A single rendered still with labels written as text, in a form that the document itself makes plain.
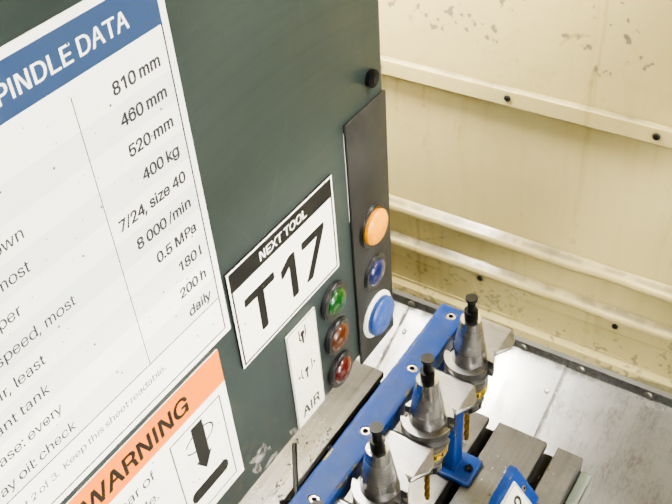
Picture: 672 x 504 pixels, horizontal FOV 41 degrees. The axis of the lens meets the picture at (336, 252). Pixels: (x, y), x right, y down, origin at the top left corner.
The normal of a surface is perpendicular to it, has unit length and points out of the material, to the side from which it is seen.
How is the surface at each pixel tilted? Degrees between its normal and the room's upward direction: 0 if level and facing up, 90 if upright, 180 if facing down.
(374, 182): 90
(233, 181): 90
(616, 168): 90
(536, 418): 24
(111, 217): 90
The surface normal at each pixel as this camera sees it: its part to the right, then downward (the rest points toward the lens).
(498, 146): -0.54, 0.58
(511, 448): -0.07, -0.76
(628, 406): -0.29, -0.45
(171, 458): 0.84, 0.31
